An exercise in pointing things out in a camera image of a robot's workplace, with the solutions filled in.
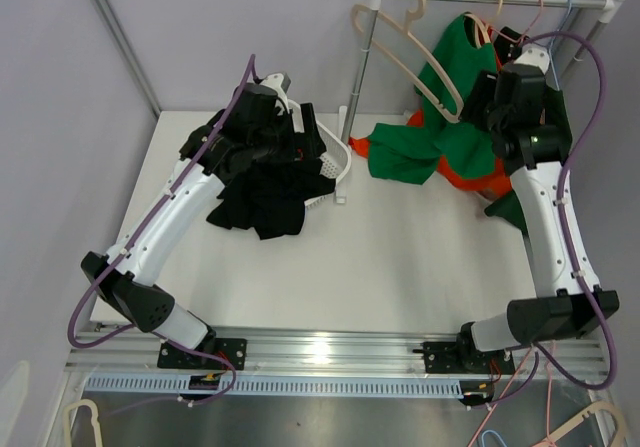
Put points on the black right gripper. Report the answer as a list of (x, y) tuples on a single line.
[(482, 92)]

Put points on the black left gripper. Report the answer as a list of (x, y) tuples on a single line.
[(296, 142)]

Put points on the black t shirt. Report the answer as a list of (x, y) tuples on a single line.
[(270, 198)]

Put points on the beige plastic hanger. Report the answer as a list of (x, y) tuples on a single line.
[(394, 39)]

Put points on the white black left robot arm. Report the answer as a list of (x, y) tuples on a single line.
[(211, 157)]

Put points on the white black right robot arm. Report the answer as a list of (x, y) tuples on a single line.
[(569, 301)]

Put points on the orange t shirt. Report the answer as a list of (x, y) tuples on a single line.
[(427, 144)]

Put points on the dark green t shirt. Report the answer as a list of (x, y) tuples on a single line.
[(540, 132)]

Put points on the beige hanger bottom right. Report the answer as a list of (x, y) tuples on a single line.
[(593, 411)]

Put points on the blue hanger bottom right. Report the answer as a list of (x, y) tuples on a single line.
[(491, 437)]

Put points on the pink hanger bottom right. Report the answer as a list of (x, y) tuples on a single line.
[(477, 438)]

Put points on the white perforated plastic basket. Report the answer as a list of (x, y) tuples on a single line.
[(336, 160)]

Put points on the white metal clothes rack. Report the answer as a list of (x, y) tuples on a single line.
[(373, 8)]

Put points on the pink wire hanger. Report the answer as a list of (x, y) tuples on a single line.
[(517, 41)]

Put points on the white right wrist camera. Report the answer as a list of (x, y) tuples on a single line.
[(534, 55)]

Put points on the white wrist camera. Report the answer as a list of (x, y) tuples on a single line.
[(534, 55), (275, 83)]

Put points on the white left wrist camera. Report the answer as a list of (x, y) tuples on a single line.
[(275, 83)]

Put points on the blue wire hanger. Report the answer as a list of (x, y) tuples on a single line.
[(551, 45)]

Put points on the aluminium mounting rail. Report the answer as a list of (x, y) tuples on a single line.
[(110, 348)]

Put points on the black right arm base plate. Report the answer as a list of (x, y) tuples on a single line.
[(440, 357)]

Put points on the white slotted cable duct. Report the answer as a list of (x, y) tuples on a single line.
[(279, 386)]

